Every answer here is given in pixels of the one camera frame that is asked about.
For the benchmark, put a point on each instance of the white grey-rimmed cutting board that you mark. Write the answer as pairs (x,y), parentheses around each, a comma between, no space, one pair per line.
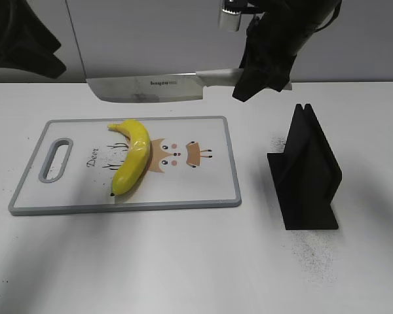
(72,166)

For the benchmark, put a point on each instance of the yellow plastic banana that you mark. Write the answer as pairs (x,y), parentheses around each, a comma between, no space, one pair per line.
(136,159)

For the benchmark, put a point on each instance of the black knife stand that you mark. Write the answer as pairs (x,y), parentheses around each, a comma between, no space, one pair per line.
(306,174)

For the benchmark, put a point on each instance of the cleaver knife with white handle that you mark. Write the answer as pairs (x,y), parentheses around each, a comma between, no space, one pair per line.
(161,88)

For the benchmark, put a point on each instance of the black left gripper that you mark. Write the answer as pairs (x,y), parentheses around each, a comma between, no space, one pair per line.
(26,43)

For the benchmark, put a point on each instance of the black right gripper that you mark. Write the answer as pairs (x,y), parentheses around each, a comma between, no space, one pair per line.
(277,31)

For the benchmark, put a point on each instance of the silver cylinder on right gripper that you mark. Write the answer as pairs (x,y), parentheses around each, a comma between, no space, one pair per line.
(229,18)

